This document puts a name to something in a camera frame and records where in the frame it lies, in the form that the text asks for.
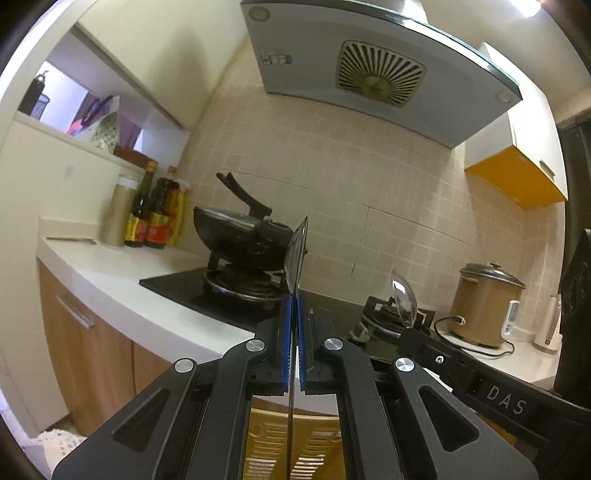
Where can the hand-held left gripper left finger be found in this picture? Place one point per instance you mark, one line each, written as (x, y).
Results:
(287, 350)

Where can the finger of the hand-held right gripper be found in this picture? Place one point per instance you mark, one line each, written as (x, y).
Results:
(438, 359)

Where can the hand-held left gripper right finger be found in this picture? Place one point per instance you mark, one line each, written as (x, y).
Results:
(302, 350)

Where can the yellow plastic utensil basket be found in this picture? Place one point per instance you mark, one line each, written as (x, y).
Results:
(268, 438)

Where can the brown rice cooker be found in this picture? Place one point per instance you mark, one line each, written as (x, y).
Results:
(480, 309)

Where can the white kettle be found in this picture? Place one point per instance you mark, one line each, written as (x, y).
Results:
(547, 327)

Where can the black gas stove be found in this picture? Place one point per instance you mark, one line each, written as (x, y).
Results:
(184, 288)

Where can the black wok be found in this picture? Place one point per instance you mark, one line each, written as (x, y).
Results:
(231, 235)

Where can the red label sauce bottle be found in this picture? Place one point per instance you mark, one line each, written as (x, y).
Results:
(160, 217)

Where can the wooden base cabinet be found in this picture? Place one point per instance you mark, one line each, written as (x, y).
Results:
(92, 350)

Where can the dark sauce bottle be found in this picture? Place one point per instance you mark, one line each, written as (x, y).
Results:
(137, 212)

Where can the beige canister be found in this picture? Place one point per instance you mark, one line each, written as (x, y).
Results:
(117, 212)

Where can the dark window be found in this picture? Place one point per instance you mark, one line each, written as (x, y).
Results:
(577, 175)

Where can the brown tray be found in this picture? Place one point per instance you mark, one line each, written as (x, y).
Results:
(136, 156)

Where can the patterned paper bag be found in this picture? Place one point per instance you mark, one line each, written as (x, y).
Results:
(104, 127)

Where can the range hood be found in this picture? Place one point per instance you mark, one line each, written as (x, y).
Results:
(369, 55)

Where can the black mesh holder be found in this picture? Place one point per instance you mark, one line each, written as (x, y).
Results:
(34, 99)

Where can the white and yellow wall cabinet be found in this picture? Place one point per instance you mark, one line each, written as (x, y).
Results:
(521, 157)

